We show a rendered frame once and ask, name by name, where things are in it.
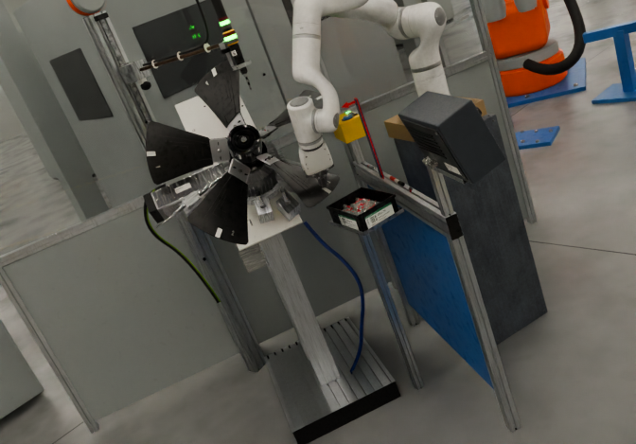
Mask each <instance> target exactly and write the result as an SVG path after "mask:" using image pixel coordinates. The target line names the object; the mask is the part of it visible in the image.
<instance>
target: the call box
mask: <svg viewBox="0 0 636 444"><path fill-rule="evenodd" d="M346 115H347V114H345V113H343V114H341V115H340V118H339V126H338V129H337V130H336V131H335V132H334V134H335V137H336V138H337V139H339V140H341V141H343V142H345V143H346V144H348V143H350V142H353V141H355V140H357V139H359V138H362V137H364V136H366V134H365V131H364V128H363V125H362V121H361V118H360V116H359V114H357V115H355V116H353V115H352V117H351V118H349V119H346V120H344V119H343V116H346Z"/></svg>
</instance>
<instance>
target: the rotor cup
mask: <svg viewBox="0 0 636 444"><path fill-rule="evenodd" d="M243 136H245V137H246V138H247V140H246V141H245V142H242V141H241V140H240V139H241V138H242V137H243ZM227 146H228V149H229V153H230V159H232V157H233V158H235V159H237V160H239V161H240V162H241V163H242V164H244V165H246V166H247V167H249V168H250V169H251V171H250V172H254V171H257V170H259V169H261V168H262V167H263V166H264V163H262V162H260V161H258V160H256V157H257V156H259V155H261V154H264V153H268V152H267V147H266V145H265V144H264V142H263V141H262V140H261V136H260V133H259V131H258V130H257V129H256V128H255V127H253V126H251V125H247V124H241V125H238V126H236V127H234V128H233V129H232V130H231V131H230V132H229V134H228V135H227ZM258 147H259V149H260V152H258ZM239 155H240V156H241V159H239Z"/></svg>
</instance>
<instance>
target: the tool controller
mask: <svg viewBox="0 0 636 444"><path fill-rule="evenodd" d="M481 115H482V112H481V110H480V109H479V108H478V107H476V106H475V105H474V103H473V101H472V100H471V99H466V98H458V97H453V96H449V95H444V94H439V93H435V92H430V91H427V92H425V93H424V94H423V95H421V96H420V97H419V98H417V99H416V100H415V101H413V102H412V103H411V104H410V105H408V106H407V107H406V108H404V109H403V110H402V111H401V112H399V113H398V116H399V117H400V119H401V121H402V123H403V124H404V125H405V127H406V129H407V130H408V132H409V133H410V135H411V136H412V138H413V139H414V141H415V142H416V144H417V145H418V147H419V148H420V150H421V151H422V153H423V154H424V156H425V158H424V159H423V160H422V163H423V164H424V166H426V167H427V166H429V167H430V168H431V169H434V168H438V169H442V170H444V171H445V172H447V173H449V174H452V175H454V176H456V177H458V178H460V179H463V180H465V181H467V182H469V183H471V184H476V183H477V182H478V181H479V180H481V179H482V178H483V177H484V176H486V175H487V174H488V173H489V172H491V171H492V170H493V169H495V168H496V167H497V166H499V165H500V164H501V163H502V162H503V161H504V160H505V156H504V154H503V152H502V151H501V149H500V147H499V145H498V144H497V142H496V140H495V139H494V137H493V135H492V134H491V132H490V130H489V128H488V127H487V125H486V124H485V122H484V120H483V118H482V117H481Z"/></svg>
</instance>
